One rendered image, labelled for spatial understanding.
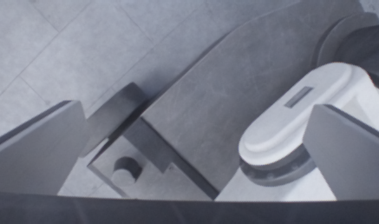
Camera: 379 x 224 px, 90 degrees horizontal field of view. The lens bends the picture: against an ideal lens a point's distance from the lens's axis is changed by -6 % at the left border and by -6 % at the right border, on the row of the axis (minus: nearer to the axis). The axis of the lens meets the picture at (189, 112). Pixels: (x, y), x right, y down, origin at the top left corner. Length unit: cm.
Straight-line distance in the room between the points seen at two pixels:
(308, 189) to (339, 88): 14
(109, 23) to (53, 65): 19
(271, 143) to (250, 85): 16
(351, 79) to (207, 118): 24
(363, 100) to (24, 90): 72
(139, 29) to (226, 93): 29
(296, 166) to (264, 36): 25
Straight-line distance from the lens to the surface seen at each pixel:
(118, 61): 57
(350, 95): 31
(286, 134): 29
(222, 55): 40
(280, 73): 44
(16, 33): 68
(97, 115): 39
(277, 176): 29
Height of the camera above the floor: 55
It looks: 76 degrees down
